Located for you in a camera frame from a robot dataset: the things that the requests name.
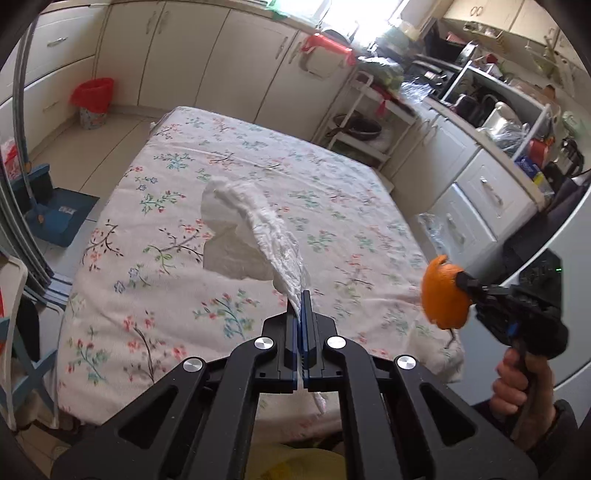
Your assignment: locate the yellow pink zip bag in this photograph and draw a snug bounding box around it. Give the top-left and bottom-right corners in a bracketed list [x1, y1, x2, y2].
[245, 444, 346, 480]

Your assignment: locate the white plastic bag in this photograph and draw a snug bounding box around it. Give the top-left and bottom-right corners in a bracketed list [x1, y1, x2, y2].
[200, 178, 329, 416]

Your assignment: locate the red lined trash bin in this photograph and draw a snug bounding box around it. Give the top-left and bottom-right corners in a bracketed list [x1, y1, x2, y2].
[69, 77, 114, 130]

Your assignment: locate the person right hand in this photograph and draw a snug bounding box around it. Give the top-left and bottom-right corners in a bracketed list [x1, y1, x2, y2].
[489, 348, 556, 450]

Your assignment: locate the floral tablecloth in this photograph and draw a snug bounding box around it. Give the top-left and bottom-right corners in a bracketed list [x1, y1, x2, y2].
[57, 107, 464, 424]

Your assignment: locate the white countertop shelf rack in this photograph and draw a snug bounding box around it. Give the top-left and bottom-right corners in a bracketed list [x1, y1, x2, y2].
[442, 62, 557, 160]

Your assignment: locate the white electric kettle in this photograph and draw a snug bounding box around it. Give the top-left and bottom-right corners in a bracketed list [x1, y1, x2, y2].
[478, 101, 522, 138]

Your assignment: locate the metal pot on trolley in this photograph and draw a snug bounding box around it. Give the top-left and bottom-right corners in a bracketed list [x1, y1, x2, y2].
[325, 111, 383, 141]

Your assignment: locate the white storage trolley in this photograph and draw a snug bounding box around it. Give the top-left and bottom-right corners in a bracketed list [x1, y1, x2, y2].
[312, 70, 418, 168]

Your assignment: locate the blue dustpan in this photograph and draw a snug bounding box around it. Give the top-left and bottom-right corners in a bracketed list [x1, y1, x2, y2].
[10, 164, 99, 248]

